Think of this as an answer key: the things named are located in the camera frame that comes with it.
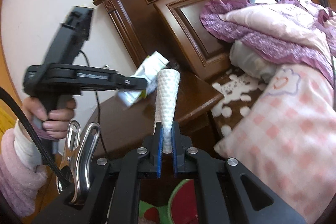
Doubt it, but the right metal clip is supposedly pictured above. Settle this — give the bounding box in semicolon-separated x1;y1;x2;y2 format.
60;120;101;206

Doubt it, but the left hand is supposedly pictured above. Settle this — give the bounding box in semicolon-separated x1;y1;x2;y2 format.
22;97;76;139

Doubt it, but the black braided cable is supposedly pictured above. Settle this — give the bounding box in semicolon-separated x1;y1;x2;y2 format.
0;87;71;187

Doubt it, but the white paper cone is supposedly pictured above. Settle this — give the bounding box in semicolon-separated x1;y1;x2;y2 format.
154;69;181;154

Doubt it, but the purple pink quilt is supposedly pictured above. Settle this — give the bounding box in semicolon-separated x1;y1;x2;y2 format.
200;0;335;223

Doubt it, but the brown white patterned bedsheet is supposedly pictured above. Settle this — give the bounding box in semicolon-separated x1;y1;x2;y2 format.
210;67;266;141

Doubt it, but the grey pillow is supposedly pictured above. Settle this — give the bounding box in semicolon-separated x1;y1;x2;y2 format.
230;40;277;83

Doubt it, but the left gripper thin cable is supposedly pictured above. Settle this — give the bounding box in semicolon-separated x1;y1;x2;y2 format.
79;50;109;159

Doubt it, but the left forearm pink sleeve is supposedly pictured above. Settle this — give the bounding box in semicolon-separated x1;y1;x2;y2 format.
1;121;47;218

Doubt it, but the watermelon pattern trash bag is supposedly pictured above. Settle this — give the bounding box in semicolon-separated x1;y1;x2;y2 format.
138;180;199;224

